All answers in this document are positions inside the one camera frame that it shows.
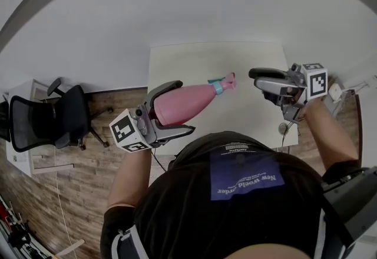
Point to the person's left forearm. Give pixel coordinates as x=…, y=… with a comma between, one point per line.
x=131, y=177

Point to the person's right forearm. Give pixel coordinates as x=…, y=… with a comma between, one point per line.
x=327, y=134

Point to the pink spray bottle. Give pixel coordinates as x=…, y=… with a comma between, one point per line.
x=184, y=103

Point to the white side cabinet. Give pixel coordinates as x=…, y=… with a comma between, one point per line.
x=22, y=159

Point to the metal frame stand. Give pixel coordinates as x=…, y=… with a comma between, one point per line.
x=350, y=94

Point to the person's black t-shirt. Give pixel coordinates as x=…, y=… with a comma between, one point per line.
x=206, y=222

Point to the pink spray head teal collar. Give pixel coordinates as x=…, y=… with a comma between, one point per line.
x=225, y=84

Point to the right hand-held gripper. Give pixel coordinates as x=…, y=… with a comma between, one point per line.
x=316, y=82

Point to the black mesh office chair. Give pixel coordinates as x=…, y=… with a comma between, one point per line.
x=50, y=118

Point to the red and black tool pile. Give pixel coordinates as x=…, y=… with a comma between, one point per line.
x=14, y=231

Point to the round metal table grommet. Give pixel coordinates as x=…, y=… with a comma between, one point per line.
x=283, y=128

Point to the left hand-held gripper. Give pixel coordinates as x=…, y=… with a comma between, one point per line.
x=128, y=131

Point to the light wooden stick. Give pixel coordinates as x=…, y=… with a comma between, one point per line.
x=70, y=248

